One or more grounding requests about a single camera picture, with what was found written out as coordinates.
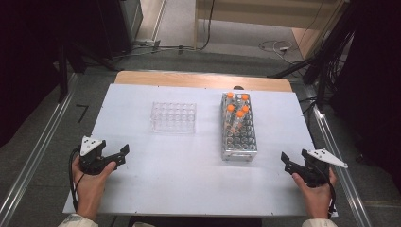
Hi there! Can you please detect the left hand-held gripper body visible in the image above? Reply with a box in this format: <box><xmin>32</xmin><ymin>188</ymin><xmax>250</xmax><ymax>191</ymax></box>
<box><xmin>78</xmin><ymin>135</ymin><xmax>112</xmax><ymax>176</ymax></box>

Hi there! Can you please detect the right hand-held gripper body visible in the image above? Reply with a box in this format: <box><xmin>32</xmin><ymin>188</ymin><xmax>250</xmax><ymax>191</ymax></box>
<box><xmin>302</xmin><ymin>148</ymin><xmax>349</xmax><ymax>189</ymax></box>

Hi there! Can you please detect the metal tube rack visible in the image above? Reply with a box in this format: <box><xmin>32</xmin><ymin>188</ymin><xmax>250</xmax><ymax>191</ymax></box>
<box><xmin>220</xmin><ymin>91</ymin><xmax>258</xmax><ymax>163</ymax></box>

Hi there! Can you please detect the clear plastic tube rack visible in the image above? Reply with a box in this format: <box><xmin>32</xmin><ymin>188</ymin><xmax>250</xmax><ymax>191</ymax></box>
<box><xmin>150</xmin><ymin>101</ymin><xmax>198</xmax><ymax>134</ymax></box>

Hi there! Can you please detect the person's right hand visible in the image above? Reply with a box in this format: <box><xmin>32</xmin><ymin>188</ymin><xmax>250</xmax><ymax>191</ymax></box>
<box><xmin>291</xmin><ymin>168</ymin><xmax>339</xmax><ymax>208</ymax></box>

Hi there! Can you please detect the person's left hand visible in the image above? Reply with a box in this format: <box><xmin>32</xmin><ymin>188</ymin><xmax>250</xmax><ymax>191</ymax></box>
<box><xmin>71</xmin><ymin>156</ymin><xmax>117</xmax><ymax>208</ymax></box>

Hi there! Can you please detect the black metal stand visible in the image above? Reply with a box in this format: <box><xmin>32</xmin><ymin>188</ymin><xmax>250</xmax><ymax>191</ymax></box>
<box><xmin>56</xmin><ymin>42</ymin><xmax>122</xmax><ymax>104</ymax></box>

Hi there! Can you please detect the dark curtain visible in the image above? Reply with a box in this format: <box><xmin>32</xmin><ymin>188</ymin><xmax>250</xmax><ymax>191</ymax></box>
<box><xmin>329</xmin><ymin>0</ymin><xmax>401</xmax><ymax>192</ymax></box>
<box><xmin>0</xmin><ymin>0</ymin><xmax>107</xmax><ymax>149</ymax></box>

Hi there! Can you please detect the power strip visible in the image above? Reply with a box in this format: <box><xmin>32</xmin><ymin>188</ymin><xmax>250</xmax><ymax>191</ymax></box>
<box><xmin>133</xmin><ymin>38</ymin><xmax>162</xmax><ymax>49</ymax></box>

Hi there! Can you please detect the dark cabinet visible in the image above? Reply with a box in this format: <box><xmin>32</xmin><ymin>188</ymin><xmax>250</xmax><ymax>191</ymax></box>
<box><xmin>96</xmin><ymin>0</ymin><xmax>144</xmax><ymax>61</ymax></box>

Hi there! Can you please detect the light wooden shelf unit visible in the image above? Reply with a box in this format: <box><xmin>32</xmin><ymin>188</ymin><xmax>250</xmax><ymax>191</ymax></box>
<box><xmin>193</xmin><ymin>0</ymin><xmax>349</xmax><ymax>60</ymax></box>

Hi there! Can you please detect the aluminium floor rail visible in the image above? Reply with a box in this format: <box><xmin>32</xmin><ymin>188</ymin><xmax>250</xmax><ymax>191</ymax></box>
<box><xmin>310</xmin><ymin>103</ymin><xmax>374</xmax><ymax>227</ymax></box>
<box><xmin>0</xmin><ymin>73</ymin><xmax>79</xmax><ymax>227</ymax></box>

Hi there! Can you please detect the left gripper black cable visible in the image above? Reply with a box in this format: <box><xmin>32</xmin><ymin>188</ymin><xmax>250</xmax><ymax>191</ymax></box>
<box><xmin>68</xmin><ymin>146</ymin><xmax>86</xmax><ymax>213</ymax></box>

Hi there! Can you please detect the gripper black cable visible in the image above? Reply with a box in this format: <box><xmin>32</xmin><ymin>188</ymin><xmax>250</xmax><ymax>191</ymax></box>
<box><xmin>68</xmin><ymin>146</ymin><xmax>86</xmax><ymax>213</ymax></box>
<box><xmin>316</xmin><ymin>164</ymin><xmax>338</xmax><ymax>219</ymax></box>

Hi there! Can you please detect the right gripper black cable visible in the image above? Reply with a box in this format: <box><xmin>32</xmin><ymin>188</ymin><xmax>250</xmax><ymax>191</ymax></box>
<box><xmin>316</xmin><ymin>164</ymin><xmax>338</xmax><ymax>219</ymax></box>

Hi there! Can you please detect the black stand with cables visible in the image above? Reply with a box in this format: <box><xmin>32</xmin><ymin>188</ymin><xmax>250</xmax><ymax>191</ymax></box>
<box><xmin>267</xmin><ymin>0</ymin><xmax>358</xmax><ymax>111</ymax></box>

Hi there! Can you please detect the white floor cable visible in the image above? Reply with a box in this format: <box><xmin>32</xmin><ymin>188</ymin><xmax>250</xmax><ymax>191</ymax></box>
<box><xmin>258</xmin><ymin>40</ymin><xmax>293</xmax><ymax>57</ymax></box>

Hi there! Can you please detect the grey floor cable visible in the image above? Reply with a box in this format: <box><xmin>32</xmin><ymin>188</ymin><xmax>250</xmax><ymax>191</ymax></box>
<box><xmin>113</xmin><ymin>44</ymin><xmax>197</xmax><ymax>60</ymax></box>

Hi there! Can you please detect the black hanging cable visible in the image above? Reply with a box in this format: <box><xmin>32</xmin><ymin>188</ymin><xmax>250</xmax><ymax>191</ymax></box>
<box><xmin>194</xmin><ymin>0</ymin><xmax>217</xmax><ymax>51</ymax></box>

